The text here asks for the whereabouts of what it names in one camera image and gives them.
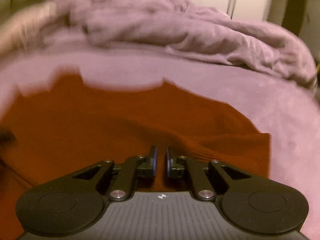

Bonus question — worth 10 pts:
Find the crumpled purple duvet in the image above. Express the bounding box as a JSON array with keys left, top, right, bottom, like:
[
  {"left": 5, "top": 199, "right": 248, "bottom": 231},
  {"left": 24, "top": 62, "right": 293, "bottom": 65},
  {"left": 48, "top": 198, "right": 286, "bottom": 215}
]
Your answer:
[{"left": 46, "top": 0, "right": 317, "bottom": 91}]

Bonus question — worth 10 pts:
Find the cream long plush toy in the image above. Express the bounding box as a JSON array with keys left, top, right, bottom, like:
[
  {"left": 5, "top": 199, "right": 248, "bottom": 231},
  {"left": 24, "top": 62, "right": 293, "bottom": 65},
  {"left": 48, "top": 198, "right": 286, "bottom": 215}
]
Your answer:
[{"left": 1, "top": 2, "right": 57, "bottom": 56}]

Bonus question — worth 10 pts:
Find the rust red knit sweater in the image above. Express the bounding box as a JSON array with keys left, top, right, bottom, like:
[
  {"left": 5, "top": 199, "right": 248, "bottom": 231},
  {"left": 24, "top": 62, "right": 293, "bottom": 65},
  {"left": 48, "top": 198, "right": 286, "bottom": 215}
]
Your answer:
[{"left": 1, "top": 75, "right": 270, "bottom": 239}]

